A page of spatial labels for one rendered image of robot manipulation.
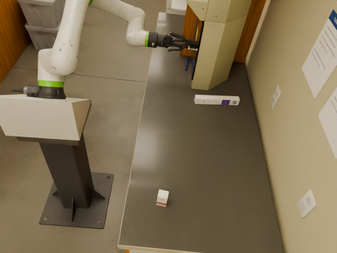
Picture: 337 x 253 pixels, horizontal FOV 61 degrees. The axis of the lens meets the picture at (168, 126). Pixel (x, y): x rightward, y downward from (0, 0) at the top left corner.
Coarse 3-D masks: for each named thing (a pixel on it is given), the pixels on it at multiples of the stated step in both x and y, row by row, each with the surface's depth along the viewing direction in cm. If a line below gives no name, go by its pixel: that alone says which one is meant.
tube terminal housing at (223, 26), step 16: (208, 0) 147; (224, 0) 143; (240, 0) 148; (208, 16) 150; (224, 16) 149; (240, 16) 158; (208, 32) 156; (224, 32) 157; (240, 32) 169; (208, 48) 164; (224, 48) 168; (208, 64) 172; (224, 64) 180; (192, 80) 187; (208, 80) 181; (224, 80) 195
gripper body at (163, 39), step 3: (159, 36) 170; (162, 36) 171; (165, 36) 171; (168, 36) 171; (159, 39) 170; (162, 39) 170; (165, 39) 172; (168, 39) 172; (171, 39) 172; (159, 42) 171; (162, 42) 171; (165, 42) 173; (168, 42) 173; (171, 42) 173; (159, 45) 172; (162, 45) 172; (165, 45) 175
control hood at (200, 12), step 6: (186, 0) 145; (192, 0) 145; (198, 0) 145; (204, 0) 146; (192, 6) 146; (198, 6) 146; (204, 6) 146; (198, 12) 148; (204, 12) 148; (204, 18) 151
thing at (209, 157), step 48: (144, 96) 177; (192, 96) 181; (240, 96) 186; (144, 144) 152; (192, 144) 155; (240, 144) 158; (144, 192) 133; (192, 192) 135; (240, 192) 138; (144, 240) 118; (192, 240) 120; (240, 240) 122
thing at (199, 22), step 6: (198, 18) 180; (198, 24) 176; (198, 30) 172; (198, 36) 168; (198, 42) 164; (198, 48) 165; (192, 54) 195; (192, 60) 190; (192, 66) 186; (192, 72) 181; (192, 78) 181
